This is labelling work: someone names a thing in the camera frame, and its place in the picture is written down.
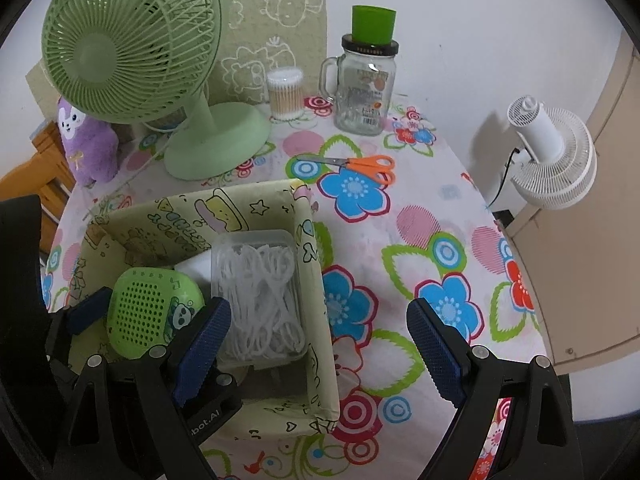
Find purple plush toy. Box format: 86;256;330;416
58;98;119;186

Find orange handled scissors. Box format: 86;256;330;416
295;154;396;185

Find clear box of floss picks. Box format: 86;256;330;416
210;230;307;370

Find white clip fan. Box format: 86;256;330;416
506;96;598;210

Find orange wooden chair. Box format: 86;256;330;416
1;122;76;255

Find green desk fan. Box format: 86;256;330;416
41;0;271;181

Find glass mason jar green lid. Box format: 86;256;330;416
319;4;399;136

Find cotton swab container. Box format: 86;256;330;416
266;66;304;120

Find floral tablecloth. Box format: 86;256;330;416
42;96;544;479

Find patterned fabric storage box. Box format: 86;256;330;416
70;179;340;440

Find green panda speaker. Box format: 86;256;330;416
106;268;205;360

